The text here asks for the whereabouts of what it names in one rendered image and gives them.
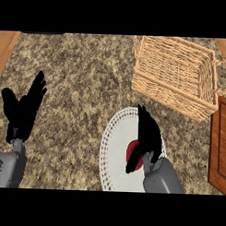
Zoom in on red pear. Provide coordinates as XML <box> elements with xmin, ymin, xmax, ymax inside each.
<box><xmin>125</xmin><ymin>139</ymin><xmax>145</xmax><ymax>172</ymax></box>

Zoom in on tan wicker basket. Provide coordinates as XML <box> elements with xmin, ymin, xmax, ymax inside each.
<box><xmin>129</xmin><ymin>35</ymin><xmax>226</xmax><ymax>124</ymax></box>

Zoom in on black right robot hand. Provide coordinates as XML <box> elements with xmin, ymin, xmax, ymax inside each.
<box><xmin>125</xmin><ymin>103</ymin><xmax>165</xmax><ymax>175</ymax></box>

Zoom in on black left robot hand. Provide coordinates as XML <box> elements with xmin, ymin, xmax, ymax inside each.
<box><xmin>0</xmin><ymin>68</ymin><xmax>49</xmax><ymax>146</ymax></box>

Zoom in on white round lace placemat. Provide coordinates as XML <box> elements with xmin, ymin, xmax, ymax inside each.
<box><xmin>98</xmin><ymin>105</ymin><xmax>170</xmax><ymax>195</ymax></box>

